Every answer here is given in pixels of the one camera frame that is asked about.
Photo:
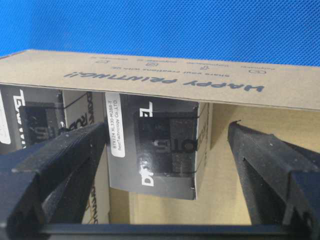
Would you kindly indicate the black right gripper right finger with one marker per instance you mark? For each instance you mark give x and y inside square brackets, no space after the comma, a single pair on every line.
[280,181]

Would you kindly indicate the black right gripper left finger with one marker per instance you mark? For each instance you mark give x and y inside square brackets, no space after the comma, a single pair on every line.
[49,182]

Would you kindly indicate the black box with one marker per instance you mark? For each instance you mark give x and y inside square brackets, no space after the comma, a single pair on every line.
[28,116]
[157,146]

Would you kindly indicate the brown cardboard box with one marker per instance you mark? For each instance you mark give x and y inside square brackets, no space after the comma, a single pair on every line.
[283,100]

